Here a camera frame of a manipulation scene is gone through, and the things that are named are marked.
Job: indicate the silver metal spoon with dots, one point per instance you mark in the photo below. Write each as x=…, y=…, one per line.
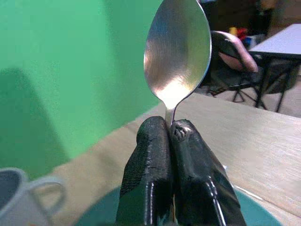
x=176, y=51

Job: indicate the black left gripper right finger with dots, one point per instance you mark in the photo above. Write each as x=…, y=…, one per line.
x=197, y=179

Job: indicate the teal plate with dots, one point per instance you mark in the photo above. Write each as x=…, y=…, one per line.
x=256, y=212

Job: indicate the black folding chair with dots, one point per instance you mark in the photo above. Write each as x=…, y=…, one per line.
x=235, y=70

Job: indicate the person in pink top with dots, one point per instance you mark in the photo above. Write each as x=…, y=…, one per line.
x=237, y=54

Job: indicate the white folding table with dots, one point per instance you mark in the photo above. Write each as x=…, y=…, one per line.
x=277, y=49

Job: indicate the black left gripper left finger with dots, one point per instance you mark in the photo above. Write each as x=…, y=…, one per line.
x=150, y=164

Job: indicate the colourful toys pile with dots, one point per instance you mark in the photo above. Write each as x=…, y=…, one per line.
x=240, y=33

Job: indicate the white mug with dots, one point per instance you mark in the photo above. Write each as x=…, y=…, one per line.
x=22, y=200

